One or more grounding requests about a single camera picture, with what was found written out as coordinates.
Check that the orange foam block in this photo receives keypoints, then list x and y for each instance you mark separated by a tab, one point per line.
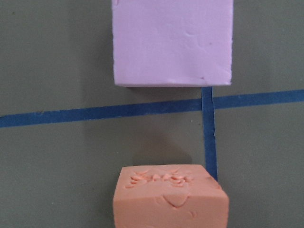
169	196

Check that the light pink foam block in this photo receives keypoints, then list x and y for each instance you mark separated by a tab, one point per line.
172	43

